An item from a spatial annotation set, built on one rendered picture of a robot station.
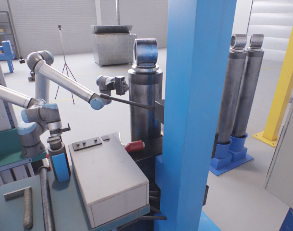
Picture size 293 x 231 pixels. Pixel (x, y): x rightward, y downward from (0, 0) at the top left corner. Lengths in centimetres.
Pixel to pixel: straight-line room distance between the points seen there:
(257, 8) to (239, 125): 1117
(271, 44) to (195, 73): 1220
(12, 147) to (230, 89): 224
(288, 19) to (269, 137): 942
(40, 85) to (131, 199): 128
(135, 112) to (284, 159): 82
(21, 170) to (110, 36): 751
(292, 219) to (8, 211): 113
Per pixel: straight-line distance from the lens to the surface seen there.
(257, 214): 246
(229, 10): 81
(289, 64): 343
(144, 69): 116
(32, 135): 186
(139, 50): 114
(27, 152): 193
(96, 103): 143
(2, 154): 210
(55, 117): 134
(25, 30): 1408
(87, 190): 78
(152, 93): 117
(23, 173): 232
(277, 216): 254
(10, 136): 201
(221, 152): 272
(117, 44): 917
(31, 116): 137
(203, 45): 73
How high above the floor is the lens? 173
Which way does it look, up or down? 25 degrees down
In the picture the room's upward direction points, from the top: straight up
